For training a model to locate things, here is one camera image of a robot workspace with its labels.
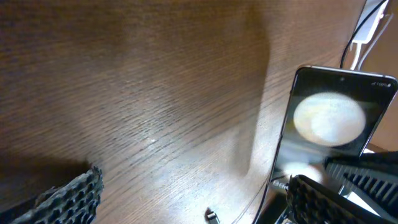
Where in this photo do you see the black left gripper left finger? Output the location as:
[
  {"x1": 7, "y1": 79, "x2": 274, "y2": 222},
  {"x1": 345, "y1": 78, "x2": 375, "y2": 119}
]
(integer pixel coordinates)
[{"x1": 11, "y1": 166, "x2": 104, "y2": 224}]

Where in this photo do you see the black charger cable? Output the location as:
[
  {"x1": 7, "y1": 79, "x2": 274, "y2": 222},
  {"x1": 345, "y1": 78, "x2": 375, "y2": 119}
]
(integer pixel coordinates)
[{"x1": 205, "y1": 0, "x2": 388, "y2": 224}]

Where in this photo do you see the black Galaxy flip phone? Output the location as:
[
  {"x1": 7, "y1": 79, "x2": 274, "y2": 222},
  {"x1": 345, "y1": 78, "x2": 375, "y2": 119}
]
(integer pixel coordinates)
[{"x1": 271, "y1": 65, "x2": 397, "y2": 191}]

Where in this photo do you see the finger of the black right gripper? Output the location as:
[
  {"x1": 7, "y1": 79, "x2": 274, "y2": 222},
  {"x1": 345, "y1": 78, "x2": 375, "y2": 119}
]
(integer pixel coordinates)
[{"x1": 325, "y1": 151, "x2": 397, "y2": 220}]

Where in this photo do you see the white power strip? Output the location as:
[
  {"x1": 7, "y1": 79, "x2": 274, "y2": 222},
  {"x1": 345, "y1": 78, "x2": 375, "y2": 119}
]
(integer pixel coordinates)
[{"x1": 353, "y1": 0, "x2": 389, "y2": 44}]

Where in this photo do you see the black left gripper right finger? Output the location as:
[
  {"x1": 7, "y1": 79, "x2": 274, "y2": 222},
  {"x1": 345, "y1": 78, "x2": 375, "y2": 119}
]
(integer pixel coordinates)
[{"x1": 287, "y1": 175, "x2": 397, "y2": 224}]

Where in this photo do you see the white power strip cord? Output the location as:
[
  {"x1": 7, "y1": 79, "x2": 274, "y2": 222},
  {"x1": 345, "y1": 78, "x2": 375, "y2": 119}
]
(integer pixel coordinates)
[{"x1": 349, "y1": 12, "x2": 394, "y2": 71}]

